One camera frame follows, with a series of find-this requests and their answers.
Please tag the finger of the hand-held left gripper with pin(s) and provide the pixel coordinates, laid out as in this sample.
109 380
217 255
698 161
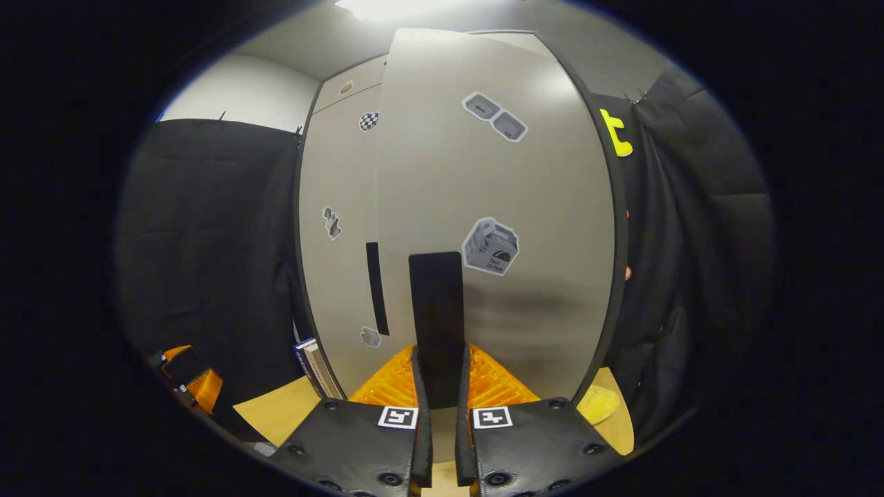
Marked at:
206 392
176 352

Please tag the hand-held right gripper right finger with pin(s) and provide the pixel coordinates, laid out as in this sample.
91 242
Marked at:
464 449

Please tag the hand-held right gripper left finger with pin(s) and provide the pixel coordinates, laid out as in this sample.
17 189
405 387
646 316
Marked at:
423 449

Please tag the grey cabinet door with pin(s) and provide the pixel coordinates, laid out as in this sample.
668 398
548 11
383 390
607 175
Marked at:
539 207
338 276

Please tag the grey double-door shoe cabinet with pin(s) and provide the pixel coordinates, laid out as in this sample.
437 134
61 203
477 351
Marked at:
369 79

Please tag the blue spine book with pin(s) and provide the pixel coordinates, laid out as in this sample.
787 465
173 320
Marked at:
305 362

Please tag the black backdrop cloth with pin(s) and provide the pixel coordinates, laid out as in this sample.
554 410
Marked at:
207 241

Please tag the white spine book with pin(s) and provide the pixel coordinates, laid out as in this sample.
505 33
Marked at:
323 369

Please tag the yellow round sponge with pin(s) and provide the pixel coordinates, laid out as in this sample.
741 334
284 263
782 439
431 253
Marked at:
599 406

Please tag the ceiling light panel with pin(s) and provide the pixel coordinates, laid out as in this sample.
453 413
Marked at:
390 7

